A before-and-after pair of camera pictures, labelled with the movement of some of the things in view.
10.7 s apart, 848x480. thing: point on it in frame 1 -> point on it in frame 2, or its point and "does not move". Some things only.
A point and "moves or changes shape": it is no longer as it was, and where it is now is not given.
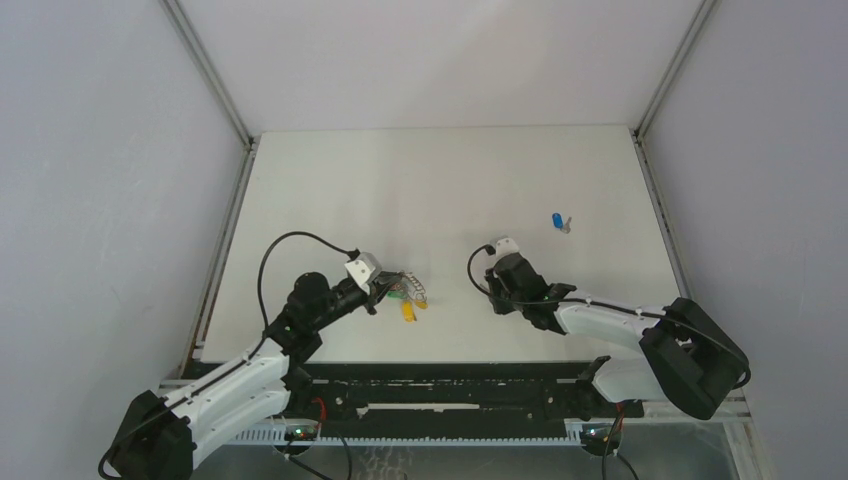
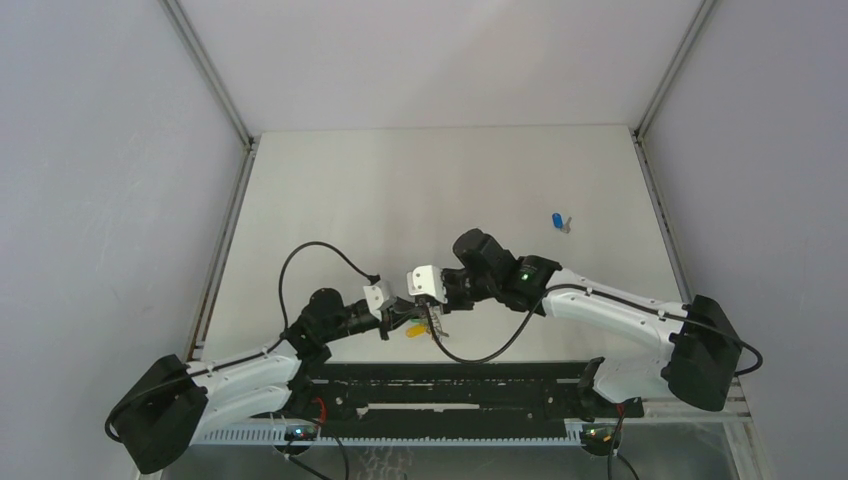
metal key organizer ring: [422, 296] moves or changes shape
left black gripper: [378, 288] -> [395, 315]
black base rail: [449, 392] does not move
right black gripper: [494, 283] -> [451, 305]
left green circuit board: [302, 432] does not move
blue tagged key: [558, 222] does not move
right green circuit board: [595, 437] does not move
